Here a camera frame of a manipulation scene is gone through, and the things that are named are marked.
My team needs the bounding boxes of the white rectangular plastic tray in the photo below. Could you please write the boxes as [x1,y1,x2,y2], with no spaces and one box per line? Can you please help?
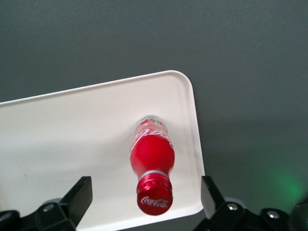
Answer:
[0,70,206,231]

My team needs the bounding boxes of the red coke bottle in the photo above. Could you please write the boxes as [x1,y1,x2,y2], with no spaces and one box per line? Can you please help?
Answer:
[129,114,176,216]

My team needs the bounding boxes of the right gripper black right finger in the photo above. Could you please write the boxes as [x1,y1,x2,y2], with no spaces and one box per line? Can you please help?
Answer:
[192,175,262,231]

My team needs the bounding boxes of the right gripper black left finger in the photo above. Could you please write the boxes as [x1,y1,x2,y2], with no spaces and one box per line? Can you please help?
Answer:
[33,176,93,231]

